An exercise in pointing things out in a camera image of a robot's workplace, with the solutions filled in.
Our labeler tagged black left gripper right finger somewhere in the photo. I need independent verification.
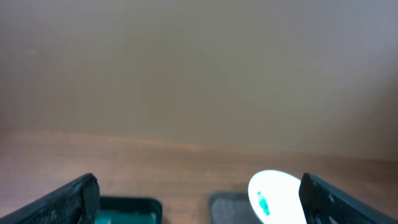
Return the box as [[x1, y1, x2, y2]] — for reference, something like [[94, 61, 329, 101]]
[[299, 173, 397, 224]]

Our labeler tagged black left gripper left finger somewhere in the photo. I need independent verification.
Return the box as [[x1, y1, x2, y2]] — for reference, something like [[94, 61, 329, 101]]
[[1, 174, 100, 224]]

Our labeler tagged black water basin tray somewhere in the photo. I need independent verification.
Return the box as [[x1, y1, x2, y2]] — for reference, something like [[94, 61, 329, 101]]
[[95, 196, 163, 224]]

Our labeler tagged black plate tray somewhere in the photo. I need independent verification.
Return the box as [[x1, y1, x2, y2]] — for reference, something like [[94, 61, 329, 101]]
[[208, 191, 262, 224]]

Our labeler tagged white top plate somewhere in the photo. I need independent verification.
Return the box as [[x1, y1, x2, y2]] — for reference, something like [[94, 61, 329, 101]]
[[248, 170, 307, 224]]

